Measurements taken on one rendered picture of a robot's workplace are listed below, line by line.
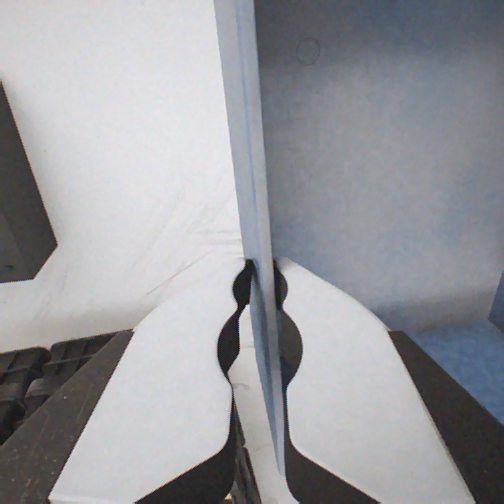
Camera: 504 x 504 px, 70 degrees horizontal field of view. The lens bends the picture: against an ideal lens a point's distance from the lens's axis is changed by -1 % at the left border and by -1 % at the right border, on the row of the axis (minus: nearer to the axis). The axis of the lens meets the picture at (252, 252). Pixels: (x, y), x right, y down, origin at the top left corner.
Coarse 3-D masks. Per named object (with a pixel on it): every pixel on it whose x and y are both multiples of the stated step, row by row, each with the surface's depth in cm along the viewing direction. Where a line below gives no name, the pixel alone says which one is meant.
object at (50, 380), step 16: (96, 336) 64; (112, 336) 65; (64, 352) 62; (80, 352) 62; (96, 352) 62; (48, 368) 60; (64, 368) 60; (80, 368) 59; (32, 384) 56; (48, 384) 55; (240, 432) 82; (240, 448) 68
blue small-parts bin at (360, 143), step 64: (256, 0) 13; (320, 0) 13; (384, 0) 13; (448, 0) 14; (256, 64) 8; (320, 64) 14; (384, 64) 14; (448, 64) 15; (256, 128) 8; (320, 128) 15; (384, 128) 16; (448, 128) 16; (256, 192) 9; (320, 192) 17; (384, 192) 17; (448, 192) 18; (256, 256) 11; (320, 256) 18; (384, 256) 19; (448, 256) 20; (256, 320) 15; (384, 320) 21; (448, 320) 22
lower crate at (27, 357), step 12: (24, 348) 64; (36, 348) 64; (0, 360) 64; (12, 360) 62; (24, 360) 63; (36, 360) 63; (48, 360) 66; (0, 372) 60; (12, 372) 60; (24, 372) 60; (36, 372) 61; (0, 384) 58; (12, 384) 56; (24, 384) 57; (0, 396) 55; (12, 396) 55; (24, 396) 56
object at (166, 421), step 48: (192, 288) 10; (240, 288) 11; (144, 336) 9; (192, 336) 9; (144, 384) 7; (192, 384) 7; (96, 432) 6; (144, 432) 6; (192, 432) 6; (96, 480) 6; (144, 480) 6; (192, 480) 6
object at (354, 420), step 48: (288, 288) 10; (336, 288) 10; (288, 336) 9; (336, 336) 8; (384, 336) 8; (288, 384) 7; (336, 384) 7; (384, 384) 7; (288, 432) 6; (336, 432) 6; (384, 432) 6; (432, 432) 6; (288, 480) 7; (336, 480) 6; (384, 480) 6; (432, 480) 6
